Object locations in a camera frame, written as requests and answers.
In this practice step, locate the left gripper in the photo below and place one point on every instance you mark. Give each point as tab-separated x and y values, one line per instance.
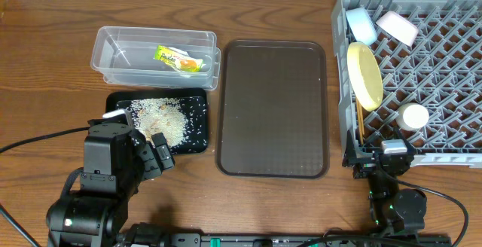
147	158

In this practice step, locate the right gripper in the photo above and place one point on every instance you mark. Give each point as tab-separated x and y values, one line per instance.
367	168

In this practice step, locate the wooden chopstick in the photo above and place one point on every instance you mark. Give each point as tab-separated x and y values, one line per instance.
361	125
357	104

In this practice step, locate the rice food waste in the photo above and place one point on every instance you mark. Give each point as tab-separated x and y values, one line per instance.
163	115

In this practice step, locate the white cup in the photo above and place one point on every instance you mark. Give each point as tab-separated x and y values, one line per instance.
412	116

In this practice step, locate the yellow plate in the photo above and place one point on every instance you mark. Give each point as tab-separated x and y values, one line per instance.
364	76

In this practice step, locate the green snack wrapper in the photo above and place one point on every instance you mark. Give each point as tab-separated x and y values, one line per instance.
165	55

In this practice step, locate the white bowl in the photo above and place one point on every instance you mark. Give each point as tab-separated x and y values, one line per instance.
398	27

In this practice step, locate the light blue bowl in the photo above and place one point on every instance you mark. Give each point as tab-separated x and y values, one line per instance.
361	25

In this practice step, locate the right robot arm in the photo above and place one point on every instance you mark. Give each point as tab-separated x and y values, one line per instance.
396	212

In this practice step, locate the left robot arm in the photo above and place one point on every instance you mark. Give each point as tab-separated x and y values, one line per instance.
93	205

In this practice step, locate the black waste tray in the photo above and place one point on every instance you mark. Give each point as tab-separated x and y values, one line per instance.
194	106

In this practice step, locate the grey dishwasher rack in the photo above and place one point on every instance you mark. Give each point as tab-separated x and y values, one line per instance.
441	71

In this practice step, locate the clear plastic waste bin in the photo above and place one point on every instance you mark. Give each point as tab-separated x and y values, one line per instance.
125	55

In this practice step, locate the brown plastic serving tray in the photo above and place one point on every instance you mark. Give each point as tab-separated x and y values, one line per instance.
273	110

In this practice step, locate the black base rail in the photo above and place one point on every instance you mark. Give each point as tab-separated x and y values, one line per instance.
144	234

